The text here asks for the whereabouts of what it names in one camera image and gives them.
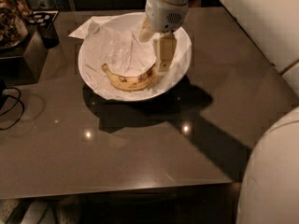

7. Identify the yellow spotted banana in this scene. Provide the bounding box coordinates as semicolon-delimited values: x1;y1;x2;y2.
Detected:
102;63;158;91

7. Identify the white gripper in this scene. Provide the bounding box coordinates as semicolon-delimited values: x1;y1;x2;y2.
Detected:
139;0;189;76

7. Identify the black cup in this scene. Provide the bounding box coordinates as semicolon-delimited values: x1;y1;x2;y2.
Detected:
37;21;59;49

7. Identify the patterned coaster card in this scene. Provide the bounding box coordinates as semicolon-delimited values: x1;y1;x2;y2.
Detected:
27;11;59;25

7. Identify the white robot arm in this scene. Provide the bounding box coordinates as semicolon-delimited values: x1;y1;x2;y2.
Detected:
140;0;299;224

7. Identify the black cable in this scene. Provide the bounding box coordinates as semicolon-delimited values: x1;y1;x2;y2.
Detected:
0;79;26;132

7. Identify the white bowl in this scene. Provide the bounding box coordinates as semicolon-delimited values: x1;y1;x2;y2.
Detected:
78;11;193;103

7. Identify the white crumpled paper liner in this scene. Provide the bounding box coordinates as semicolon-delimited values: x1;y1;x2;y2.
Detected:
82;16;188;102

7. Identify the dark wooden box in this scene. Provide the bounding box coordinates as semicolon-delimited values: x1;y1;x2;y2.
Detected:
0;26;48;86

